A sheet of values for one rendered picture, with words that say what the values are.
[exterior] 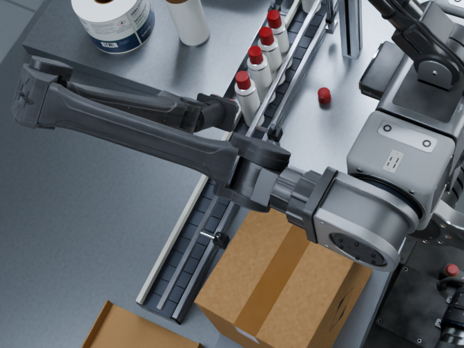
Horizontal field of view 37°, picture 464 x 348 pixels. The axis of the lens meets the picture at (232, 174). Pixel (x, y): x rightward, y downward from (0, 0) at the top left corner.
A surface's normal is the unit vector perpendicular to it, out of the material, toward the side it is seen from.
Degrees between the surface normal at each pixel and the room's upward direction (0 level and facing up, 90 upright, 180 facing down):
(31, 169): 0
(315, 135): 0
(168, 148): 43
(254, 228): 0
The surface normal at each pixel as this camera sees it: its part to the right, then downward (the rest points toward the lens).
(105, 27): 0.04, 0.89
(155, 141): 0.10, 0.24
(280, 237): -0.18, -0.43
